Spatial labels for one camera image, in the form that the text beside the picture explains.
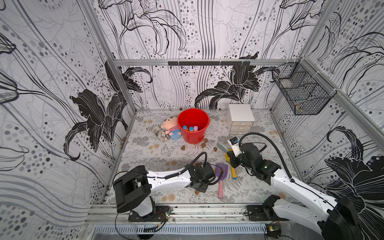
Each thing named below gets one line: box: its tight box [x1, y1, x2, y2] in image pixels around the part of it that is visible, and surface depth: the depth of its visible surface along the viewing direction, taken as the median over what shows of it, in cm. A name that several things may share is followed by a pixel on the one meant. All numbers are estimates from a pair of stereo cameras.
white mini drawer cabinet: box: [227, 104, 256, 135], surface depth 100 cm
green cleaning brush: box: [217, 142, 228, 153], surface depth 84 cm
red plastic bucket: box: [177, 108, 210, 144], surface depth 94 cm
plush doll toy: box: [151, 116, 182, 142], surface depth 102 cm
